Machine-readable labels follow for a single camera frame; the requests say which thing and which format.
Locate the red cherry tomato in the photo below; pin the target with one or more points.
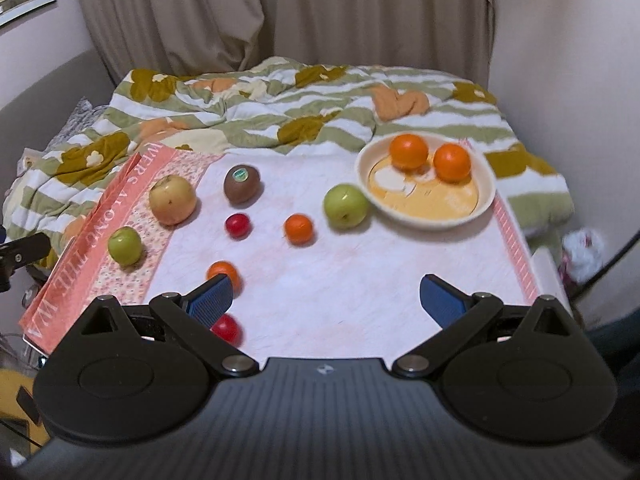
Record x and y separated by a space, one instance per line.
237 225
227 329

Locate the large orange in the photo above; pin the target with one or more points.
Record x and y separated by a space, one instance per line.
409 151
452 162

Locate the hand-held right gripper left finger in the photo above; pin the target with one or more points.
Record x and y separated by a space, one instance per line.
212 301

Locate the grey patterned cloth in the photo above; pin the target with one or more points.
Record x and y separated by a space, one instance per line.
82 120

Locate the white plastic bag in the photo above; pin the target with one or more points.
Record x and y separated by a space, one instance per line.
584 255

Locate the small orange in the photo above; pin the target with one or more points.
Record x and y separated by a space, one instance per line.
299 229
220 270

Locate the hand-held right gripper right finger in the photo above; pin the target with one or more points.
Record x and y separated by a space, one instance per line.
442 304

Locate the beige curtain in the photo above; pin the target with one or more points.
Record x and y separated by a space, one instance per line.
250 10

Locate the small green apple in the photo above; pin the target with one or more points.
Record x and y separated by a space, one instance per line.
125 246

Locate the cream bowl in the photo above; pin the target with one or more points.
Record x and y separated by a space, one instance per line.
425 207

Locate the yellow apple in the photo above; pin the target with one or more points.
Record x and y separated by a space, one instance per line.
172 200

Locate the large green apple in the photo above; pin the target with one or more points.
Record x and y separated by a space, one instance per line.
346 206

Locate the green striped floral blanket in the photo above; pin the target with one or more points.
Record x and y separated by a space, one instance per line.
300 110

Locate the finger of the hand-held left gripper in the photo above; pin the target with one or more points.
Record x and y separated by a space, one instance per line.
22 255

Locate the brown kiwi with sticker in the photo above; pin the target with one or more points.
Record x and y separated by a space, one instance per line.
241 185

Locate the pink floral tablecloth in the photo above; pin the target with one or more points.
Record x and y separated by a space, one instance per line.
350 285

